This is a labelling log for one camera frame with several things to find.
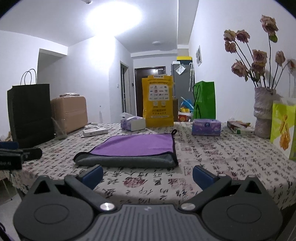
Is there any red carton box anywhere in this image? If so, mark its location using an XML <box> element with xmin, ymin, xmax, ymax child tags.
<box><xmin>178</xmin><ymin>111</ymin><xmax>192</xmax><ymax>122</ymax></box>

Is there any lime green orange bag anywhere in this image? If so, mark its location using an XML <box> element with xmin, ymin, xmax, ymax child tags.
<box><xmin>270</xmin><ymin>98</ymin><xmax>296</xmax><ymax>161</ymax></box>

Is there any dark brown entrance door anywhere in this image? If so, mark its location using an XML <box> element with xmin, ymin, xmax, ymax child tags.
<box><xmin>134</xmin><ymin>66</ymin><xmax>167</xmax><ymax>118</ymax></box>

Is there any yellow paper delivery bag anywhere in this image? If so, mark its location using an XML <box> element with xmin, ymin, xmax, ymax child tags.
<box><xmin>142</xmin><ymin>75</ymin><xmax>174</xmax><ymax>128</ymax></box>

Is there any pink hard-shell suitcase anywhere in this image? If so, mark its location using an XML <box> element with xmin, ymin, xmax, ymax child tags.
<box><xmin>51</xmin><ymin>96</ymin><xmax>88</xmax><ymax>134</ymax></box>

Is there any grey refrigerator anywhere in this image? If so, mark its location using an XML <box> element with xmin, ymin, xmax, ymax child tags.
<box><xmin>171</xmin><ymin>60</ymin><xmax>194</xmax><ymax>108</ymax></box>

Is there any stack of small medicine boxes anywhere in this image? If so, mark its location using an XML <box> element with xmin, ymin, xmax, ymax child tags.
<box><xmin>227</xmin><ymin>120</ymin><xmax>254</xmax><ymax>135</ymax></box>

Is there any clear drinking glass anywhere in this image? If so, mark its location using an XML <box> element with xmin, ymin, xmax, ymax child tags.
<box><xmin>51</xmin><ymin>118</ymin><xmax>67</xmax><ymax>140</ymax></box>

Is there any round ceiling lamp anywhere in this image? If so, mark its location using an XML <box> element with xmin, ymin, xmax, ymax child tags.
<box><xmin>152</xmin><ymin>41</ymin><xmax>161</xmax><ymax>46</ymax></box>

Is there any closed purple tissue box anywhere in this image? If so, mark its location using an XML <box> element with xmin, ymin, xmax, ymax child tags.
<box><xmin>192</xmin><ymin>119</ymin><xmax>221</xmax><ymax>136</ymax></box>

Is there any purple grey microfibre towel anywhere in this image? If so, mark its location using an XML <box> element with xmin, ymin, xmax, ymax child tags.
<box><xmin>73</xmin><ymin>129</ymin><xmax>179</xmax><ymax>168</ymax></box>

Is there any green paper gift bag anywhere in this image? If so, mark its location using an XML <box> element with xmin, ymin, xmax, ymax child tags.
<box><xmin>193</xmin><ymin>81</ymin><xmax>216</xmax><ymax>119</ymax></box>

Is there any open purple tissue box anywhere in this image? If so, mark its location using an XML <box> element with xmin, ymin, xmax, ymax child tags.
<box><xmin>120</xmin><ymin>113</ymin><xmax>146</xmax><ymax>132</ymax></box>

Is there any framed wall picture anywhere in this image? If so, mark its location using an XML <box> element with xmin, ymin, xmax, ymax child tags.
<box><xmin>196</xmin><ymin>46</ymin><xmax>202</xmax><ymax>66</ymax></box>

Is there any flat white pink box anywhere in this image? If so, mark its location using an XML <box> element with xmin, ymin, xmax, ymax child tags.
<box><xmin>82</xmin><ymin>128</ymin><xmax>108</xmax><ymax>138</ymax></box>

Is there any black paper shopping bag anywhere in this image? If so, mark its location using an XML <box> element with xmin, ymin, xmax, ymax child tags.
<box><xmin>7</xmin><ymin>68</ymin><xmax>55</xmax><ymax>149</ymax></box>

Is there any yellow box on refrigerator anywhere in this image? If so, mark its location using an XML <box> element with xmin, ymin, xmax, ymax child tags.
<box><xmin>177</xmin><ymin>56</ymin><xmax>192</xmax><ymax>61</ymax></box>

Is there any white textured flower vase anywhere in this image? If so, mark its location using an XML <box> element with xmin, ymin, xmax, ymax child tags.
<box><xmin>253</xmin><ymin>87</ymin><xmax>277</xmax><ymax>138</ymax></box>

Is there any dried pink rose bouquet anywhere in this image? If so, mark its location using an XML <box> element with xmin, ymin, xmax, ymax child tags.
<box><xmin>223</xmin><ymin>15</ymin><xmax>295</xmax><ymax>89</ymax></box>

